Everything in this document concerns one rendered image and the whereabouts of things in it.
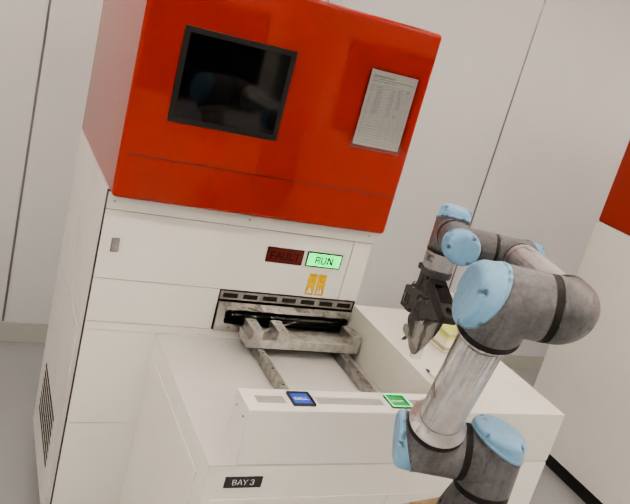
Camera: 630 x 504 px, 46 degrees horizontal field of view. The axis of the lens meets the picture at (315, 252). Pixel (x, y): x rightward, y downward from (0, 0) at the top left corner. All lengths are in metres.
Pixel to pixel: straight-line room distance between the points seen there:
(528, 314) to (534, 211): 3.43
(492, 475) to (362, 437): 0.38
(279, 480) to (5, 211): 2.18
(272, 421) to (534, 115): 3.09
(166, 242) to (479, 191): 2.58
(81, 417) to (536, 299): 1.48
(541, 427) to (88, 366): 1.25
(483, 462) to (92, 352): 1.16
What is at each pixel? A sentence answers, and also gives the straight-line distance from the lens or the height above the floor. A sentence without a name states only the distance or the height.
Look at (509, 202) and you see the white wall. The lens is 4.51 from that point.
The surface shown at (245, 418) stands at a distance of 1.67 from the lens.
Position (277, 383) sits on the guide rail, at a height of 0.84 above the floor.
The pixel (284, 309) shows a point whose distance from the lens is 2.29.
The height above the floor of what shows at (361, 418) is 0.94.
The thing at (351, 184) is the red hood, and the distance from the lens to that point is 2.17.
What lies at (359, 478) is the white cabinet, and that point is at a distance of 1.89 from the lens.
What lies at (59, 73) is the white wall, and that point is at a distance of 3.46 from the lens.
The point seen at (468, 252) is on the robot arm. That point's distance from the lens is 1.59.
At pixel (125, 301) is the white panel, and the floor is 0.91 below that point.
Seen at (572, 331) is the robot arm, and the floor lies 1.42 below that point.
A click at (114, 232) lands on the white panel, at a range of 2.07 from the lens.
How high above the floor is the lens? 1.77
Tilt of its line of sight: 17 degrees down
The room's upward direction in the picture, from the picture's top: 15 degrees clockwise
